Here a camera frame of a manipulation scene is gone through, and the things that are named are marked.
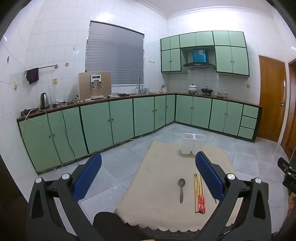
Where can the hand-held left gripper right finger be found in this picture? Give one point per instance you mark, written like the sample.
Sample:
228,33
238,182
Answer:
209,178

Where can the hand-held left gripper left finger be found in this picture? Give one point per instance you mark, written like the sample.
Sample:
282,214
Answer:
89,178

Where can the translucent white utensil holder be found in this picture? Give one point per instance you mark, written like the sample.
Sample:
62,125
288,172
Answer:
187,146

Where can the person's dark trouser leg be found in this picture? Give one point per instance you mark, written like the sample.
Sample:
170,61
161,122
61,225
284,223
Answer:
106,222

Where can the beige tablecloth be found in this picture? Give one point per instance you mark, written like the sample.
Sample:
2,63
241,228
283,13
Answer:
161,185

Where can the green lower kitchen cabinets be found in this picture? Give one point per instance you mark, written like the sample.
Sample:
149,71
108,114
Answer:
97,125

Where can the green kitchen cabinets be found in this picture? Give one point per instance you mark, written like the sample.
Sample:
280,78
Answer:
97,125
224,60

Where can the brown wooden door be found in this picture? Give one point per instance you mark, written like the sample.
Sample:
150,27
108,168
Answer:
270,97

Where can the glass jar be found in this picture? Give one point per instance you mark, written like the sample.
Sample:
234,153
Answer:
225,94

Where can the crumpled counter cloth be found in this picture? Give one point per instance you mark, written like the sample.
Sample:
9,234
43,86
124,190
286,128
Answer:
115,95

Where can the black wok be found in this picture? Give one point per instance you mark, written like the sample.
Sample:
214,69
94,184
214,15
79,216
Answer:
206,90

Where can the steel electric kettle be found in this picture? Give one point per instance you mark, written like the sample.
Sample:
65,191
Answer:
45,100

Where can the black power strip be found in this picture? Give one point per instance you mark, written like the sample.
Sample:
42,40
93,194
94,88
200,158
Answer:
26,112

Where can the clear blender jug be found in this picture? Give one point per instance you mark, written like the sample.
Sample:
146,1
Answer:
52,95

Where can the white lidded pot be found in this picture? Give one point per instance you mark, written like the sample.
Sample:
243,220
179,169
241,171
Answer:
192,88

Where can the brown water dispenser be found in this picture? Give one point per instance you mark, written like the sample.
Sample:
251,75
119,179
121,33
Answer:
85,85

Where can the white bottle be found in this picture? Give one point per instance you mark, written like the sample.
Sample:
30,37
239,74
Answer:
163,88

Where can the steel kitchen faucet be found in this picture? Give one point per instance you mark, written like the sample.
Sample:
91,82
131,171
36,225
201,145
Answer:
138,81

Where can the range hood with blue sticker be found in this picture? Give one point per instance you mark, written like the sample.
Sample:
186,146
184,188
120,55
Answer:
198,66

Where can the dark hanging towel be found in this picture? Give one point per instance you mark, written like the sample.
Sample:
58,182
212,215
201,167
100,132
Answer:
32,75

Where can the green upper kitchen cabinets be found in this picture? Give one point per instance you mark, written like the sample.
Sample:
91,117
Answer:
224,60

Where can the grey window blind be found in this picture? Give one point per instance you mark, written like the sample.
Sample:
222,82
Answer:
115,58

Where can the wooden door frame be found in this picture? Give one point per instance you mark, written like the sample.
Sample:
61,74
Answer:
291,115

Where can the metal towel rail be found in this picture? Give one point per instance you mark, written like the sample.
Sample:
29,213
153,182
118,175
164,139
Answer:
47,67

